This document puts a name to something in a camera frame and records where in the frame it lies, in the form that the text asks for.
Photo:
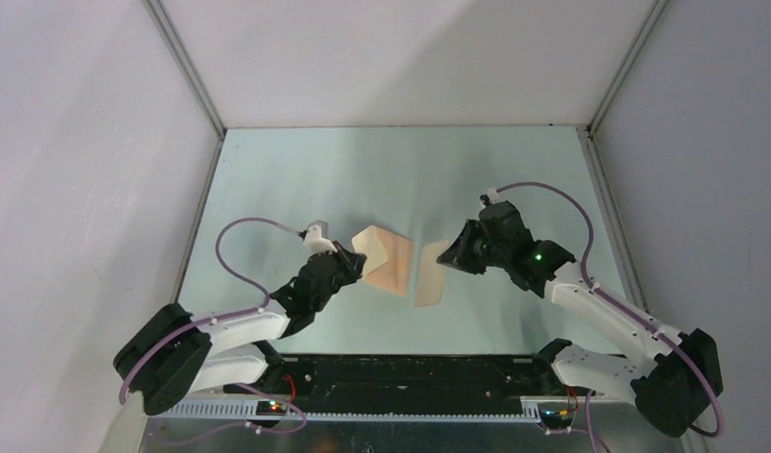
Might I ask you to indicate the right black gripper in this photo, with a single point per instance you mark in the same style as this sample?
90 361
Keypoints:
458 254

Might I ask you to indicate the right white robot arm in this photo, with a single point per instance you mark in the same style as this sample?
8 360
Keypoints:
669 376

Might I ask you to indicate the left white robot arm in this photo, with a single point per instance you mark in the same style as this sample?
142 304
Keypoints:
175 354

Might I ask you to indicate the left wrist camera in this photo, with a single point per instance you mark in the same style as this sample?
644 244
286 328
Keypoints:
315 238

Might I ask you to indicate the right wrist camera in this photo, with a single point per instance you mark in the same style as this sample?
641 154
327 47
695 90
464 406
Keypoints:
489 198

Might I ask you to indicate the tan paper envelope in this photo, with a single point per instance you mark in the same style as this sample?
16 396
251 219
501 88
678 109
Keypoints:
388 259

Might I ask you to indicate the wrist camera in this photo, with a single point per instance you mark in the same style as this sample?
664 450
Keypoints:
489 198
315 238

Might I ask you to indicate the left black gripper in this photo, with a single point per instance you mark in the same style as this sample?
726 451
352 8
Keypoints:
351 261

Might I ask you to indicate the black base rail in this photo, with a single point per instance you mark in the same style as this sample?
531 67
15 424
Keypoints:
423 385

